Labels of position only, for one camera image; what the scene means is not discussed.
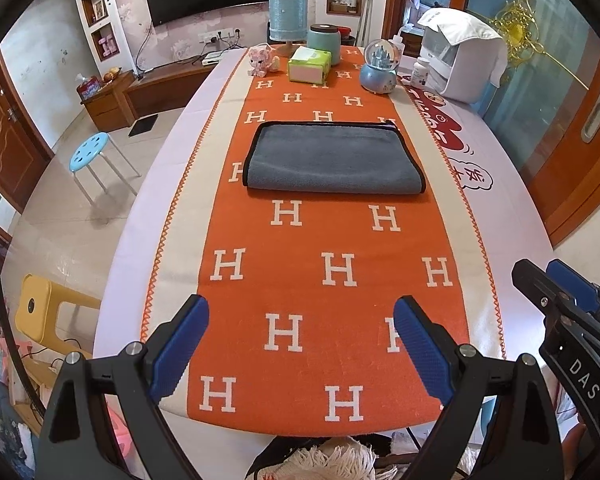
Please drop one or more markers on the orange letter-print blanket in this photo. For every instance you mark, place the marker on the orange letter-print blanket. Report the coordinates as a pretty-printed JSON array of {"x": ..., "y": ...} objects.
[{"x": 330, "y": 260}]

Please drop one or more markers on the blue castle snow globe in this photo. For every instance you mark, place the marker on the blue castle snow globe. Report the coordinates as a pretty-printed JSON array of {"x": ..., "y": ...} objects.
[{"x": 379, "y": 67}]

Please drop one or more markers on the white set-top box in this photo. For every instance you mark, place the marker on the white set-top box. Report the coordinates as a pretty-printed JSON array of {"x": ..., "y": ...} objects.
[{"x": 215, "y": 57}]

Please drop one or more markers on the blue shade table lamp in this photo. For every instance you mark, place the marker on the blue shade table lamp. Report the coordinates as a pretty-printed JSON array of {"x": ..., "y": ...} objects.
[{"x": 287, "y": 15}]

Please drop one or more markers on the white covered appliance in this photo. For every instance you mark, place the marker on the white covered appliance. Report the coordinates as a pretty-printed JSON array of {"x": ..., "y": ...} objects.
[{"x": 467, "y": 25}]

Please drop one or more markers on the white pill bottle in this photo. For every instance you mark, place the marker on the white pill bottle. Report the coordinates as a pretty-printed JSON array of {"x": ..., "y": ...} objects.
[{"x": 421, "y": 74}]

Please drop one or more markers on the white wall shelf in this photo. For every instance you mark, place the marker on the white wall shelf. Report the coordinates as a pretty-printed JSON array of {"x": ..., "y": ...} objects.
[{"x": 97, "y": 10}]

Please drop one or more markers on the white printed tablecloth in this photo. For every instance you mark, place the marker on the white printed tablecloth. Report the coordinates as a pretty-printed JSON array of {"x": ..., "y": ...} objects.
[{"x": 510, "y": 210}]

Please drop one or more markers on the teal canister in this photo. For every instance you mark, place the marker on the teal canister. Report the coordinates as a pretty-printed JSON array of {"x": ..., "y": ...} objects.
[{"x": 325, "y": 40}]

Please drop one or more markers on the pink toy figure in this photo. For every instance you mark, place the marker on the pink toy figure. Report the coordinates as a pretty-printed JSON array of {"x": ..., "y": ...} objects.
[{"x": 262, "y": 60}]

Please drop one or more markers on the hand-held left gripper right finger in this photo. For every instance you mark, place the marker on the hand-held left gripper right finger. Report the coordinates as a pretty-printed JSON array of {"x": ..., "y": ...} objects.
[{"x": 420, "y": 345}]

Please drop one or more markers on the white wall power outlet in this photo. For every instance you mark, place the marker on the white wall power outlet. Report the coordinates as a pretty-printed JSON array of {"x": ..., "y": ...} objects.
[{"x": 220, "y": 35}]

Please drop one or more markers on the wooden television cabinet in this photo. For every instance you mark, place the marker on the wooden television cabinet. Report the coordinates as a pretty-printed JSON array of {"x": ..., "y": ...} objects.
[{"x": 145, "y": 87}]

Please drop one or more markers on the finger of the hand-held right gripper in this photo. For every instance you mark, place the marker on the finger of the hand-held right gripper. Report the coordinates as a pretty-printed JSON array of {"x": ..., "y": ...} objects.
[
  {"x": 572, "y": 280},
  {"x": 535, "y": 282}
]

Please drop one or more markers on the brown wooden door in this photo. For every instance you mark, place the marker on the brown wooden door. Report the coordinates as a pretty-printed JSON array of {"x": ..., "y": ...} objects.
[{"x": 5, "y": 140}]

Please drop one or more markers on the black floor mat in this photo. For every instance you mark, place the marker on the black floor mat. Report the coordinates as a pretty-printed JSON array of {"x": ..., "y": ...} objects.
[{"x": 143, "y": 125}]

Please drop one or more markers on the blue round stool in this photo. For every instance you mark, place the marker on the blue round stool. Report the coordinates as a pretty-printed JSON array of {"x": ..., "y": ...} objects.
[{"x": 90, "y": 150}]

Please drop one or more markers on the white countertop appliance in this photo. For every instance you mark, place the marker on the white countertop appliance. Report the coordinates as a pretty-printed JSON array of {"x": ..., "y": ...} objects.
[{"x": 455, "y": 70}]

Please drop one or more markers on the grey towel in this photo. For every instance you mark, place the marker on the grey towel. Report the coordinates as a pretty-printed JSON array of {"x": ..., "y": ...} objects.
[{"x": 330, "y": 157}]

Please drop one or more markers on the yellow plastic stool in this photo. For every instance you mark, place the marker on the yellow plastic stool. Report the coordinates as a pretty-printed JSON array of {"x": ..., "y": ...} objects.
[{"x": 45, "y": 305}]

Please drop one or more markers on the white squeeze bottle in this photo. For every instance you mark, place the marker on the white squeeze bottle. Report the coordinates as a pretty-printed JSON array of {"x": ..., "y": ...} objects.
[{"x": 399, "y": 50}]

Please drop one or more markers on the red tissue packet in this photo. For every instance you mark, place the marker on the red tissue packet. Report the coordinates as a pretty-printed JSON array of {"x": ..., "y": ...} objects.
[{"x": 89, "y": 87}]

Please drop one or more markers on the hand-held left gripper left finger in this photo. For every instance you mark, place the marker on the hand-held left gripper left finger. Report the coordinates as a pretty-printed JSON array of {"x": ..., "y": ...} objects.
[{"x": 180, "y": 345}]

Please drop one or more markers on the gold ornament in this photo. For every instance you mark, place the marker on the gold ornament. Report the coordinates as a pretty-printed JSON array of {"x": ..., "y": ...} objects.
[{"x": 517, "y": 30}]

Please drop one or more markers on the white fringed cloth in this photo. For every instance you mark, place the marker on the white fringed cloth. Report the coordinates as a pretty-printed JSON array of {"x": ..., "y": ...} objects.
[{"x": 330, "y": 462}]

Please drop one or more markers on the green tissue box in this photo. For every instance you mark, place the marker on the green tissue box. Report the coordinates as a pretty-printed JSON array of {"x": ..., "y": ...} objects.
[{"x": 307, "y": 67}]

